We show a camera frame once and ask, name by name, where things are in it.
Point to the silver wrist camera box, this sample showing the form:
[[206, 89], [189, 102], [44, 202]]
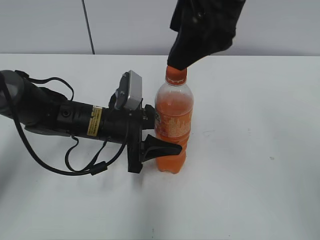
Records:
[[129, 92]]

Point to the orange soda plastic bottle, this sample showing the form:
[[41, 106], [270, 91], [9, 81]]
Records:
[[174, 109]]

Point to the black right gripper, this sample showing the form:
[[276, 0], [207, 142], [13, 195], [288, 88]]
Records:
[[203, 27]]

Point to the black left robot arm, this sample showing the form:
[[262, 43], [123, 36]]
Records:
[[40, 110]]

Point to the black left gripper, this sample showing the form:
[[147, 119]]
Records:
[[139, 151]]

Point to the orange bottle cap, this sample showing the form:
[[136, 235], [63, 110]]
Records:
[[175, 77]]

